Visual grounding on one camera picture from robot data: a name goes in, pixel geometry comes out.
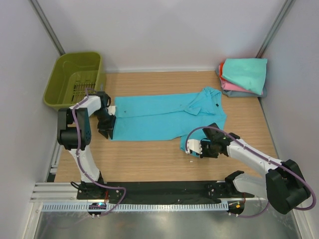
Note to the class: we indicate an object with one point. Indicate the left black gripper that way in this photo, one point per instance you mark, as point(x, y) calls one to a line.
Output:
point(105, 123)

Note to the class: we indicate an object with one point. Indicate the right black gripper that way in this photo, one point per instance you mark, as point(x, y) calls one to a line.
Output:
point(206, 148)

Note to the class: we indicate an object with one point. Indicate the blue t shirt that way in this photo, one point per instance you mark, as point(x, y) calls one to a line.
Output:
point(166, 117)

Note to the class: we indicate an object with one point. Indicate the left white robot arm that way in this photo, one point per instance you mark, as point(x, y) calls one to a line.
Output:
point(74, 134)

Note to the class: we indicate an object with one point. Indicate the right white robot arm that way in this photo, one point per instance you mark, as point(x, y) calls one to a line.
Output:
point(261, 161)

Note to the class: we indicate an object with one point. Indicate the folded pink t shirt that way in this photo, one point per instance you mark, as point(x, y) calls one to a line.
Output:
point(228, 86)

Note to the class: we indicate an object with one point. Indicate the green plastic bin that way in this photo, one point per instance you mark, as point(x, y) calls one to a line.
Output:
point(71, 75)

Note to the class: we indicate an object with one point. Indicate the folded orange t shirt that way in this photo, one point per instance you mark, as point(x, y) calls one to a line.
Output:
point(220, 70)

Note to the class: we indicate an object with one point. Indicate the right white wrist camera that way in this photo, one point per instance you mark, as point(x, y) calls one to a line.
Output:
point(193, 146)

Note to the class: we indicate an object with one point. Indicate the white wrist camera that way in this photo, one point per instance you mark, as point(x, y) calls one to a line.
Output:
point(193, 146)
point(111, 110)

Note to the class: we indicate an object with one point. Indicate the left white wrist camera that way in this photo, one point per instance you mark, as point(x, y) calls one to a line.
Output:
point(111, 110)

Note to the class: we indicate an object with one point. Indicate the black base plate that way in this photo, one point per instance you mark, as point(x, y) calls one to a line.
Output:
point(161, 193)

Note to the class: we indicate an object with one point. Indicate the slotted cable duct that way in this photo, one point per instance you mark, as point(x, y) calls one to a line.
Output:
point(100, 208)

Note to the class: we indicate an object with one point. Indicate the aluminium frame rail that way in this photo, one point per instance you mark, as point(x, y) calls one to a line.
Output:
point(59, 191)

